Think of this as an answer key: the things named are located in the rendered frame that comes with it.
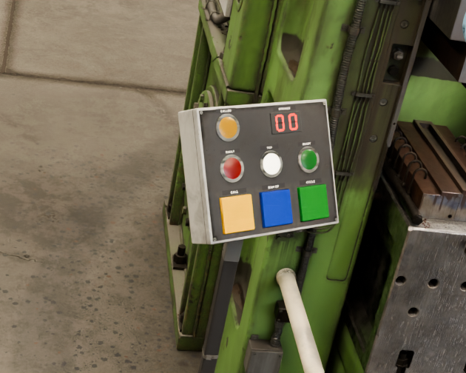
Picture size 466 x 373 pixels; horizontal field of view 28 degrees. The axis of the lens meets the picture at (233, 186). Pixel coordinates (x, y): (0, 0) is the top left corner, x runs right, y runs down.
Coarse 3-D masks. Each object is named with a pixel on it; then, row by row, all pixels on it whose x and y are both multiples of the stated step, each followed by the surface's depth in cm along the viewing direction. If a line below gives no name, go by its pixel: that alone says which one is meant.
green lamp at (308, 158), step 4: (304, 152) 202; (308, 152) 203; (312, 152) 204; (304, 156) 202; (308, 156) 203; (312, 156) 203; (316, 156) 204; (304, 160) 202; (308, 160) 203; (312, 160) 203; (316, 160) 204; (304, 164) 202; (308, 164) 203; (312, 164) 203; (308, 168) 203; (312, 168) 204
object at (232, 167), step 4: (228, 160) 192; (232, 160) 192; (236, 160) 193; (224, 164) 191; (228, 164) 192; (232, 164) 192; (236, 164) 193; (240, 164) 193; (224, 168) 191; (228, 168) 192; (232, 168) 192; (236, 168) 193; (240, 168) 193; (224, 172) 191; (228, 172) 192; (232, 172) 192; (236, 172) 193; (240, 172) 193; (228, 176) 192; (232, 176) 192; (236, 176) 193
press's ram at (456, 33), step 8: (432, 0) 218; (440, 0) 213; (448, 0) 209; (456, 0) 204; (464, 0) 202; (432, 8) 218; (440, 8) 213; (448, 8) 208; (456, 8) 204; (464, 8) 203; (432, 16) 217; (440, 16) 212; (448, 16) 208; (456, 16) 204; (464, 16) 204; (440, 24) 212; (448, 24) 207; (456, 24) 205; (448, 32) 207; (456, 32) 205; (456, 40) 206; (464, 40) 207
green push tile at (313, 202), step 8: (320, 184) 204; (304, 192) 202; (312, 192) 203; (320, 192) 204; (304, 200) 201; (312, 200) 203; (320, 200) 204; (304, 208) 201; (312, 208) 203; (320, 208) 204; (304, 216) 201; (312, 216) 203; (320, 216) 204; (328, 216) 205
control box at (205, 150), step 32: (192, 128) 190; (256, 128) 196; (288, 128) 200; (320, 128) 205; (192, 160) 192; (224, 160) 191; (256, 160) 196; (288, 160) 200; (320, 160) 205; (192, 192) 193; (224, 192) 191; (256, 192) 196; (192, 224) 195; (256, 224) 195; (288, 224) 200; (320, 224) 205
